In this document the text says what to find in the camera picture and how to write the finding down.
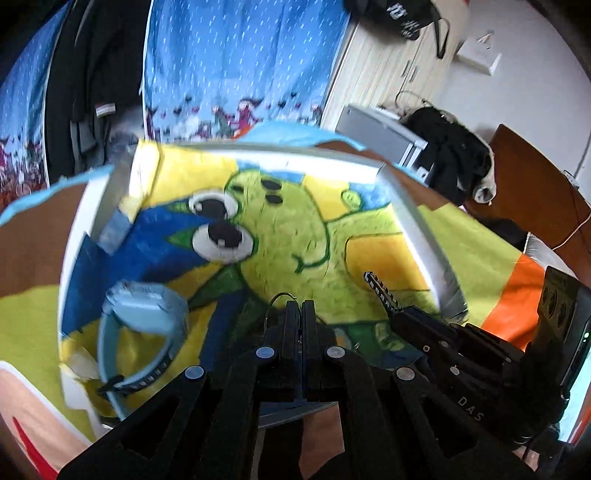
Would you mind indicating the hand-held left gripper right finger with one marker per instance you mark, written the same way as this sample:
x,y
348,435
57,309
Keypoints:
x,y
309,337

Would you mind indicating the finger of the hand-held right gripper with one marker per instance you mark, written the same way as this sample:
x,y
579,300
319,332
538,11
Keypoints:
x,y
415,330

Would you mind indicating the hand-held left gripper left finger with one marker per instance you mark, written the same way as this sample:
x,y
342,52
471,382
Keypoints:
x,y
292,337

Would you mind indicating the black toothed hair clip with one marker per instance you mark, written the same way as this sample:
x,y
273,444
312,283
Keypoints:
x,y
381,290

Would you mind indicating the white shallow cardboard box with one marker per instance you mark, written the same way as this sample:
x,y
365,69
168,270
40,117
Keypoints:
x,y
415,221

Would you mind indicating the colourful printed blanket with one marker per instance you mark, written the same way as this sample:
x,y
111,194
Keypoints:
x,y
466,249

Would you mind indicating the yellow cartoon printed lining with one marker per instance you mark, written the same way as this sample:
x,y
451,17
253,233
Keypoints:
x,y
286,230

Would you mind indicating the white pillow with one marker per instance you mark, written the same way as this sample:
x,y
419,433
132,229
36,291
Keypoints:
x,y
535,249

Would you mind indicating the light blue smartwatch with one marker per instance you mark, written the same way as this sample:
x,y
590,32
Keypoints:
x,y
138,309

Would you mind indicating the brown wooden headboard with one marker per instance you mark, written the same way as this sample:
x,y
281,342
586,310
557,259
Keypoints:
x,y
531,194

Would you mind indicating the pile of black clothes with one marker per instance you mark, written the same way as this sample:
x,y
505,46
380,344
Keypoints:
x,y
452,147

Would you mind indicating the grey storage box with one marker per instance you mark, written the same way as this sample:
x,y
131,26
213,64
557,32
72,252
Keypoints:
x,y
374,134

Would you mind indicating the light wooden cupboard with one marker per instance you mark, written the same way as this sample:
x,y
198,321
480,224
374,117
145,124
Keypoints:
x,y
383,74

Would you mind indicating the white paper bag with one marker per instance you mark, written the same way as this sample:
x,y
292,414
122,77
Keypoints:
x,y
478,53

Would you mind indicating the hanging dark clothes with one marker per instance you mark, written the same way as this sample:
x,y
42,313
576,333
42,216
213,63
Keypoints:
x,y
87,83

